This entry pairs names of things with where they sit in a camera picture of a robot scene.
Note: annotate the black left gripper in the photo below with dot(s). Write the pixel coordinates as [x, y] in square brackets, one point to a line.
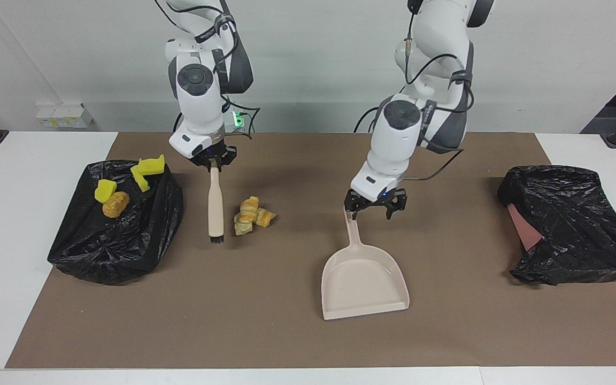
[375, 203]

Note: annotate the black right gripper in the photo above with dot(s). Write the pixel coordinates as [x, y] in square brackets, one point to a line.
[214, 155]

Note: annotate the beige hand brush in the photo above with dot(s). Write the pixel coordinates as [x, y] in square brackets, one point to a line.
[215, 208]

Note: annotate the golden croissant piece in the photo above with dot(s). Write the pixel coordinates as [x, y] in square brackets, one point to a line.
[265, 218]
[249, 207]

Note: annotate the yellow sponge piece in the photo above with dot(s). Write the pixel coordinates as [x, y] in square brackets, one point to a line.
[154, 166]
[106, 191]

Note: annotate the pale pastry piece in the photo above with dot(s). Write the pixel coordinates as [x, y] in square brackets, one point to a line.
[243, 228]

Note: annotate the yellow sponge with green scourer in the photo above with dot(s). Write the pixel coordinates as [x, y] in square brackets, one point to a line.
[140, 177]

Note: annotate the beige plastic dustpan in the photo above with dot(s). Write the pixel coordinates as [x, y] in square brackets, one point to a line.
[364, 283]

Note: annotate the brown bread roll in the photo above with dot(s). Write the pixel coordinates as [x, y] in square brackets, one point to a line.
[115, 205]

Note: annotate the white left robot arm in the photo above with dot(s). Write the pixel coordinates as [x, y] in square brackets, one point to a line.
[393, 144]

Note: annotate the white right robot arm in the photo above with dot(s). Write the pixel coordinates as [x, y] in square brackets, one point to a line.
[198, 107]

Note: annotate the black trash bag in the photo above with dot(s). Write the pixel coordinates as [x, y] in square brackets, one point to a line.
[580, 230]
[110, 251]

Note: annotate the pink plastic bin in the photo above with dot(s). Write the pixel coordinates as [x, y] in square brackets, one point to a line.
[524, 227]

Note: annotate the white electrical outlet box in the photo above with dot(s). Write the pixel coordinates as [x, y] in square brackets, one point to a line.
[64, 116]

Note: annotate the brown table mat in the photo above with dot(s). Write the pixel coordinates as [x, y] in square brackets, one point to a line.
[233, 331]

